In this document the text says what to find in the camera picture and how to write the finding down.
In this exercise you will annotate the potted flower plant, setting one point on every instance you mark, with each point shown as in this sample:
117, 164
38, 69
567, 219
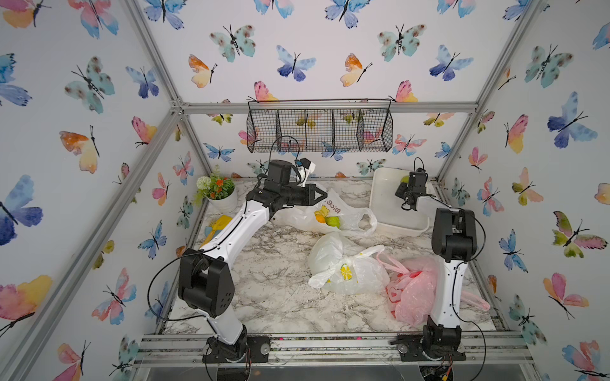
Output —
218, 190

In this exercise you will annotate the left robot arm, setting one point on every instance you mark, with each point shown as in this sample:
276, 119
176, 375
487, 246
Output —
205, 280

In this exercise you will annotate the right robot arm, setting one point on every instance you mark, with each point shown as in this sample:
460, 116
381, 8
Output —
454, 241

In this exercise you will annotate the white plastic tray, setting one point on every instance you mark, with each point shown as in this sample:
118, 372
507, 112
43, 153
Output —
392, 219

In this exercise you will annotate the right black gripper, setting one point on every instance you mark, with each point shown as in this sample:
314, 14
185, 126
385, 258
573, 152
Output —
399, 188

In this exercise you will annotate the black wire basket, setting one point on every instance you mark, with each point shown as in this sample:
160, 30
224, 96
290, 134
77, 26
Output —
327, 125

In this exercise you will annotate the yellow toy shovel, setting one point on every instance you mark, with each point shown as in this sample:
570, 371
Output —
213, 230

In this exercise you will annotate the pink plastic bag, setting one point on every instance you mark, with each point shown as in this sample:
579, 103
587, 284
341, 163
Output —
411, 288

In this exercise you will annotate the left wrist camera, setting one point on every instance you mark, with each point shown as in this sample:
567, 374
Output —
304, 168

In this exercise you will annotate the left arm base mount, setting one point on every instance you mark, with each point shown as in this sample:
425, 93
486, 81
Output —
252, 349

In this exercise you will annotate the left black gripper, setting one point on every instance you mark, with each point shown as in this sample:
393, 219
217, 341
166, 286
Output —
308, 190

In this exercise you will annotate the white printed plastic bag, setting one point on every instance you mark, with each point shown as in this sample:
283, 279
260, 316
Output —
331, 215

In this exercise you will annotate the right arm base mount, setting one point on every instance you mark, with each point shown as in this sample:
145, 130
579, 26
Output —
436, 343

